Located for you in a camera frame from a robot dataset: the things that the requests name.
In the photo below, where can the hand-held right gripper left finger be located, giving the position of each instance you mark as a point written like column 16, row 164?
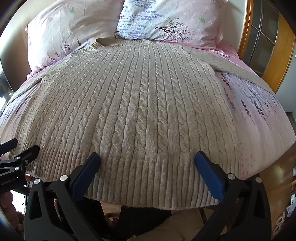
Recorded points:
column 86, row 178

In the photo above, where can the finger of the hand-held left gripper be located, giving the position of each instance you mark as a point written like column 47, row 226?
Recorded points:
column 9, row 144
column 30, row 154

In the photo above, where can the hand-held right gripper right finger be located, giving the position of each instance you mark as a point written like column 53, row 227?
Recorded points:
column 209, row 178

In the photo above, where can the person's left hand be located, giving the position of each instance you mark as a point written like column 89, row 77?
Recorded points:
column 5, row 200

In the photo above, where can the person's clothed body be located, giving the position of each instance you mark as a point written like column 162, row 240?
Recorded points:
column 143, row 222

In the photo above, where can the pink floral bed sheet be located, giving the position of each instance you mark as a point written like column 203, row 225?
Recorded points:
column 254, row 115

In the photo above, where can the pink floral pillow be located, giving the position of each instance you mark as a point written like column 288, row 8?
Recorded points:
column 69, row 23

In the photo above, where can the wooden glass-door cabinet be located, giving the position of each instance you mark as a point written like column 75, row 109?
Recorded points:
column 285, row 46

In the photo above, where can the white tree print pillow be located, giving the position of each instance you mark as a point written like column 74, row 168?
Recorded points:
column 161, row 16

